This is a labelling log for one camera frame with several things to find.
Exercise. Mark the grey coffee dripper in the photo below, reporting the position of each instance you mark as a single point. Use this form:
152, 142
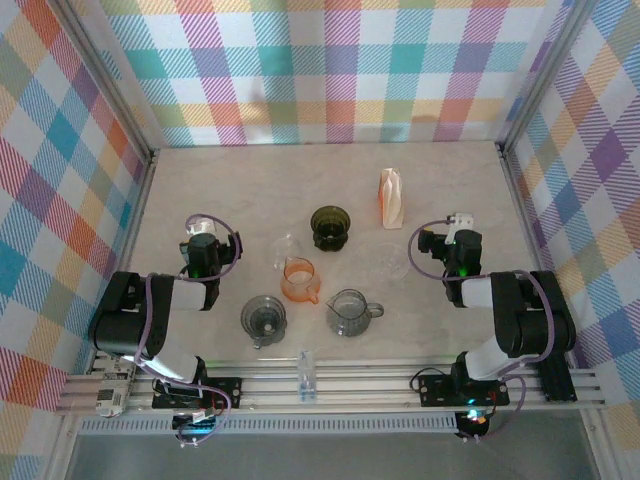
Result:
264, 317

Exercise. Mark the orange white coffee filter box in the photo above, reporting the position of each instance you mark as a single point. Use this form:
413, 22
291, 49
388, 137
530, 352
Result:
392, 212

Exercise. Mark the black ribbed bracket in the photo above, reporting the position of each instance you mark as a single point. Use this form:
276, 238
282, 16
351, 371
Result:
557, 380

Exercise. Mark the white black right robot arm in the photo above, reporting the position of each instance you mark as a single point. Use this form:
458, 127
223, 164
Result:
530, 310

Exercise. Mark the clear coffee dripper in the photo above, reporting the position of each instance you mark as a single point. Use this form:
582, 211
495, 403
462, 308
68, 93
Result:
387, 260

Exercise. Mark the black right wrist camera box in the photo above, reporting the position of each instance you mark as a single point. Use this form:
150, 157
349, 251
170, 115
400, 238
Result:
430, 242

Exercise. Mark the dark green coffee dripper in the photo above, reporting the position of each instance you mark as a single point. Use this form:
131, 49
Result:
330, 225

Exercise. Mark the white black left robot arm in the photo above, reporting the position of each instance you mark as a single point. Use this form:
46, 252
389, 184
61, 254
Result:
120, 320

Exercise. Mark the grey coffee server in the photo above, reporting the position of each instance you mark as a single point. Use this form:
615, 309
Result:
350, 312

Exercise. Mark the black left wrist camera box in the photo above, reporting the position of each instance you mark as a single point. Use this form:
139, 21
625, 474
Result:
229, 247

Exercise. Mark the clear plastic block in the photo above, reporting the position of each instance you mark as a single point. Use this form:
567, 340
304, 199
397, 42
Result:
306, 382

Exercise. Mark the aluminium back rail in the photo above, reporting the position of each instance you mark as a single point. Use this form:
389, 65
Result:
350, 146

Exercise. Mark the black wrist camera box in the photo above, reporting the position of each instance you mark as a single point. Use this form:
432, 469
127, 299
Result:
430, 242
229, 247

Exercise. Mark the aluminium side rail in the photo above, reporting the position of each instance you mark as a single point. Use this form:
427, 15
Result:
140, 210
522, 200

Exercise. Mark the small control circuit board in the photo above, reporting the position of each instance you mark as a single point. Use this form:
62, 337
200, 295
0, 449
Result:
195, 429
472, 421

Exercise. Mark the white printed label board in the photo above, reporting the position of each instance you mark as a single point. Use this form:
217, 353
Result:
112, 397

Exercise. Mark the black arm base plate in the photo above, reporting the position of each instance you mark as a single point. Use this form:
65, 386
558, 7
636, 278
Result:
227, 390
435, 390

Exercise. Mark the white paper filters stack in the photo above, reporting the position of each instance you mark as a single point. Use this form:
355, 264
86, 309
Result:
391, 192

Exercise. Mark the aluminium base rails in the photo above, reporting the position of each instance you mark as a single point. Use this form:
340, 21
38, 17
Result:
360, 395

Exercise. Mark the orange coffee server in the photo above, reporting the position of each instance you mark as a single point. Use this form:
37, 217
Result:
300, 285

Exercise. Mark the aluminium corner post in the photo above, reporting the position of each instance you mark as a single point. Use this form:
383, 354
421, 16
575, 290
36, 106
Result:
542, 75
107, 85

